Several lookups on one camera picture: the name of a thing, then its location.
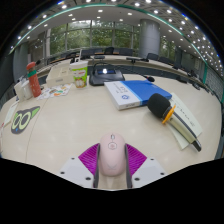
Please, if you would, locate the group of black chairs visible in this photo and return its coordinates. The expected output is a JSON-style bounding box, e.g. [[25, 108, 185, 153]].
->
[[66, 46, 198, 73]]

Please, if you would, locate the black green cat-shaped mouse pad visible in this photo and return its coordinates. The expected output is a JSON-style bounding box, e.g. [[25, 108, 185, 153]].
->
[[10, 105, 41, 135]]

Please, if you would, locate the blue white book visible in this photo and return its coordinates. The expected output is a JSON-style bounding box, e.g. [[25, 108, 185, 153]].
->
[[103, 79, 173, 111]]

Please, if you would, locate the red drink bottle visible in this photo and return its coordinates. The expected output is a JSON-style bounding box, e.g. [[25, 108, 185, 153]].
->
[[26, 61, 42, 99]]

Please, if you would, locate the group of ceiling lights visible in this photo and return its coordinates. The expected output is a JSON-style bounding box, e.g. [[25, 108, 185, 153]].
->
[[9, 0, 224, 71]]

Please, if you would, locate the white open cardboard box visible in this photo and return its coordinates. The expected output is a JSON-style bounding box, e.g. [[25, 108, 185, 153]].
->
[[45, 64, 74, 88]]

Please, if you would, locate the pink computer mouse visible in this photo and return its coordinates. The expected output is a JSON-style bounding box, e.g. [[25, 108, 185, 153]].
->
[[98, 132, 127, 177]]

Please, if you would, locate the black conference microphone unit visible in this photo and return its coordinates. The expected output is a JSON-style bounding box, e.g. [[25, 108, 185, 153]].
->
[[88, 62, 156, 87]]

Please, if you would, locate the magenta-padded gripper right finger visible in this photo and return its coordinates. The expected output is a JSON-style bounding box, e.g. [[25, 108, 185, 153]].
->
[[124, 143, 167, 189]]

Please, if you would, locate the black foam handheld microphone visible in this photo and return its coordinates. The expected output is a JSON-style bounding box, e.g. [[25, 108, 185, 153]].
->
[[147, 93, 203, 153]]

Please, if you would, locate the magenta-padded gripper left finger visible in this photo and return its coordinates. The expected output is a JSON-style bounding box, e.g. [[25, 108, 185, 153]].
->
[[59, 143, 102, 189]]

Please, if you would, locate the green white paper cup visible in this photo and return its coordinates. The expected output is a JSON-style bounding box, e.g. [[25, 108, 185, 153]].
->
[[69, 60, 89, 89]]

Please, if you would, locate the pale green notebook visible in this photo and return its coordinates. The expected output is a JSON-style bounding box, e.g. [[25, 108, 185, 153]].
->
[[166, 92, 204, 150]]

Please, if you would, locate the colourful sticker sheet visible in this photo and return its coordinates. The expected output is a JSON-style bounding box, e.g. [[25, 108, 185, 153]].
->
[[37, 83, 73, 101]]

